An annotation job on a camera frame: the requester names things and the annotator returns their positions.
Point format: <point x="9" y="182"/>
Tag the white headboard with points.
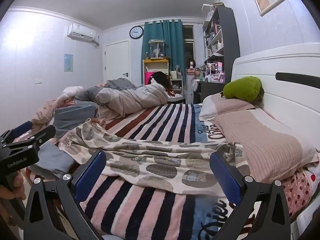
<point x="287" y="62"/>

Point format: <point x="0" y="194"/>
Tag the green plush toy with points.
<point x="242" y="87"/>

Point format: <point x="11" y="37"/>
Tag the beige ribbed pillow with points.
<point x="262" y="140"/>

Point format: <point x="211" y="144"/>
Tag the white cloth with red dots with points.
<point x="312" y="172"/>

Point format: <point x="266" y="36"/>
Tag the dark desk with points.
<point x="212" y="90"/>

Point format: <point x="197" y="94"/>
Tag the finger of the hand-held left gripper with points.
<point x="42" y="133"/>
<point x="22" y="127"/>

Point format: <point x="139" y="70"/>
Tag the white door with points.
<point x="117" y="60"/>

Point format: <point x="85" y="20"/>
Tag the yellow shelf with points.
<point x="155" y="61"/>

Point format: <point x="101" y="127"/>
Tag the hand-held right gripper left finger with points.
<point x="90" y="172"/>

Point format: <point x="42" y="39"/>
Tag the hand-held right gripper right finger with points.
<point x="222" y="177"/>

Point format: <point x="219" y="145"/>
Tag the dark bookshelf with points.
<point x="226" y="30"/>

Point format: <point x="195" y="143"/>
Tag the mannequin head with wig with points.
<point x="191" y="65"/>

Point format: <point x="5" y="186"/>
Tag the striped blanket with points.
<point x="155" y="122"/>

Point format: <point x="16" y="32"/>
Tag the round wall clock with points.
<point x="136" y="32"/>

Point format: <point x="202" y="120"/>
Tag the white air conditioner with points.
<point x="81" y="33"/>

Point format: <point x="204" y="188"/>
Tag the person's left hand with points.
<point x="19" y="187"/>

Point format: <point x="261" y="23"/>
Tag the pink dotted cloth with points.
<point x="297" y="192"/>

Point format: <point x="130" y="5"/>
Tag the glass display case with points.
<point x="156" y="48"/>

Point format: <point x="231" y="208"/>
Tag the grey checked quilt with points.
<point x="125" y="100"/>

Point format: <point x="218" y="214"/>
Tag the window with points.
<point x="188" y="42"/>

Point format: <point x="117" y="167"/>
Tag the cream grey-dotted pants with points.
<point x="150" y="160"/>

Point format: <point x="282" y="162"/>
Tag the small blue wall poster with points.
<point x="68" y="62"/>

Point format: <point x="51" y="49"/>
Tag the beige white pillow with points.
<point x="225" y="105"/>

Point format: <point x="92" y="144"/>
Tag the teal curtain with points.
<point x="172" y="47"/>

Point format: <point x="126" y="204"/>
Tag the grey-blue cloth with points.
<point x="72" y="117"/>

